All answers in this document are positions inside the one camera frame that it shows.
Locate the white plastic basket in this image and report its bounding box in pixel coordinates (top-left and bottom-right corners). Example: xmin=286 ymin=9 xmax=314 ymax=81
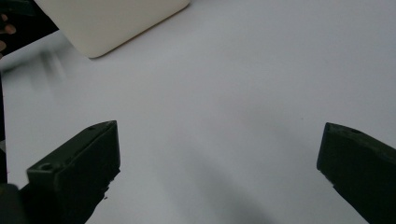
xmin=33 ymin=0 xmax=191 ymax=60

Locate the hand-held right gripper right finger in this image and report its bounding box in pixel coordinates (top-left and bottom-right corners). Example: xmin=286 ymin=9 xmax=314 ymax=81
xmin=316 ymin=121 xmax=396 ymax=224

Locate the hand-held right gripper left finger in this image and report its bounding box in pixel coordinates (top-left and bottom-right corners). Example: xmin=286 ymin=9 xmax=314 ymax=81
xmin=20 ymin=119 xmax=121 ymax=224

